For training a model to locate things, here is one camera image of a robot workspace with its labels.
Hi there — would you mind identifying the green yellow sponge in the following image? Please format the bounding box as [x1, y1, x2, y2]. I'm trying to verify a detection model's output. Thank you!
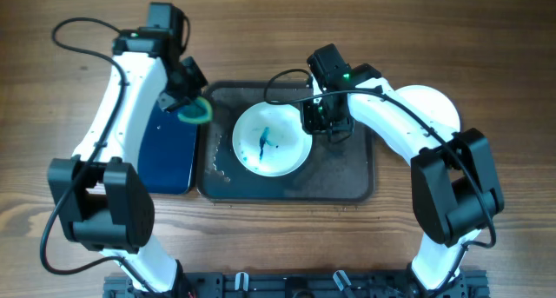
[177, 96, 213, 125]

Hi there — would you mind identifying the white plate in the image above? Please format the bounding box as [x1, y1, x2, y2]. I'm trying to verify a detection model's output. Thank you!
[232, 103, 313, 177]
[384, 84, 461, 160]

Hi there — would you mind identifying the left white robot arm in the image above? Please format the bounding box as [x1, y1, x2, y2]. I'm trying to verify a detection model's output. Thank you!
[47, 3, 213, 297]

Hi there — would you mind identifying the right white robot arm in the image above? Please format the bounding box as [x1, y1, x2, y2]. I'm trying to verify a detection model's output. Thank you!
[301, 44, 505, 297]

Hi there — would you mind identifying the large black tray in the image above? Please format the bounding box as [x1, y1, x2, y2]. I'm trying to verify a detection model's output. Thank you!
[195, 81, 374, 204]

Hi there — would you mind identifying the black tray with blue water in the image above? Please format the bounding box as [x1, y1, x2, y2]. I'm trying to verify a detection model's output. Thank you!
[130, 85, 198, 195]

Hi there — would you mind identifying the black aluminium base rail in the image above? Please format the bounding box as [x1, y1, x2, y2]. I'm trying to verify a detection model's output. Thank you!
[103, 270, 490, 298]

